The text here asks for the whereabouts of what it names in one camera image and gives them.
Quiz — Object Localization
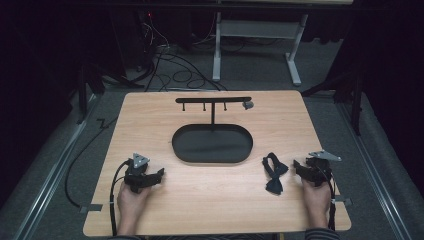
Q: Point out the dark metal stand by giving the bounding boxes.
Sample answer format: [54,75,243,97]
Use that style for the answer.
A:
[75,61,146,125]
[301,71,365,137]

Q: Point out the black bow tie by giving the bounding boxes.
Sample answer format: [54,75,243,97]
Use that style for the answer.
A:
[261,152,290,196]

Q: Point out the tangle of black floor cables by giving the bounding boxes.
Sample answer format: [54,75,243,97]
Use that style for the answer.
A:
[133,13,229,93]

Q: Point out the aluminium floor rail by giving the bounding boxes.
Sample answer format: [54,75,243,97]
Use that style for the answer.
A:
[334,101,414,240]
[11,94,101,240]

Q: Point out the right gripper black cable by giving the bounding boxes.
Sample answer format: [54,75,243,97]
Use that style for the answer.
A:
[319,166,337,232]

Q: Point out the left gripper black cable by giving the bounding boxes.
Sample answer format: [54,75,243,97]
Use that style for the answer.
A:
[108,159,132,237]

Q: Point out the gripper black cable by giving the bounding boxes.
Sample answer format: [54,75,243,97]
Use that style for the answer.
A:
[319,166,337,232]
[108,159,132,237]

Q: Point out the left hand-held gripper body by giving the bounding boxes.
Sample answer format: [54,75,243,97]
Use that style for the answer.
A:
[123,152,151,194]

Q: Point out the person's left hand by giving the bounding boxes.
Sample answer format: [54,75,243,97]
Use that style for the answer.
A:
[116,181,153,223]

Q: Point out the white desk frame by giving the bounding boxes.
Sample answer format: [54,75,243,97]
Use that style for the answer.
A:
[211,11,310,87]

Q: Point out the grey tape strip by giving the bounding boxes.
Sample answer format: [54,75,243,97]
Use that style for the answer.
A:
[331,195,353,207]
[79,203,104,214]

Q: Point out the person's right hand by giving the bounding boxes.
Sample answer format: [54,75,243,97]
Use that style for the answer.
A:
[300,178,333,218]

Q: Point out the black hook stand with tray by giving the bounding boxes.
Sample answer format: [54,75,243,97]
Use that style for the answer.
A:
[171,96,254,165]

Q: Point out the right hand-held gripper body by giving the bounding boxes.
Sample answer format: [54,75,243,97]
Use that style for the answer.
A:
[304,149,343,188]

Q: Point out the black floor cable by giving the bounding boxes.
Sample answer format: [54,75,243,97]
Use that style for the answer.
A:
[64,116,118,208]

